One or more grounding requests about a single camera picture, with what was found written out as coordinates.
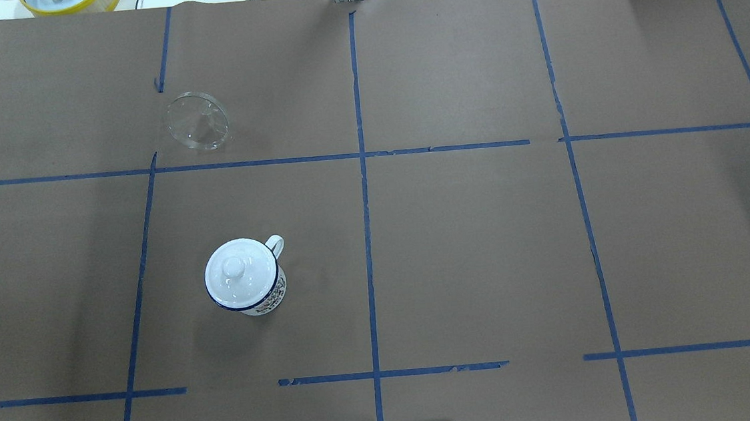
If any white cup lid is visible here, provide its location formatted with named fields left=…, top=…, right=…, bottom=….
left=204, top=238, right=279, bottom=312

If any clear glass funnel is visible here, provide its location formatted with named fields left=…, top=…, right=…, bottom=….
left=165, top=91, right=231, bottom=151

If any white enamel cup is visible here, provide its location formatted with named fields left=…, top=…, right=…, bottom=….
left=222, top=236, right=286, bottom=316

